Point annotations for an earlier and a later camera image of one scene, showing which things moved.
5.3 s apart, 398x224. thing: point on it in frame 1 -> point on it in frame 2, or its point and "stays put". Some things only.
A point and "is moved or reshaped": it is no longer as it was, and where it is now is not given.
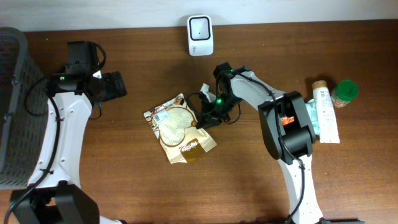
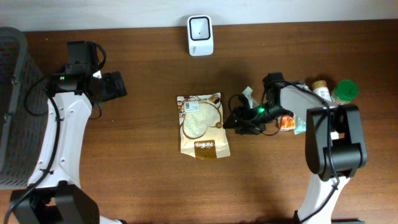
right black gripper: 209,109 -> 257,126
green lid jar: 344,92 stays put
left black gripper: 114,84 stays put
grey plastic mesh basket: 24,102 stays put
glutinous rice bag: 175,126 is moved or reshaped
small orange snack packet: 286,120 stays put
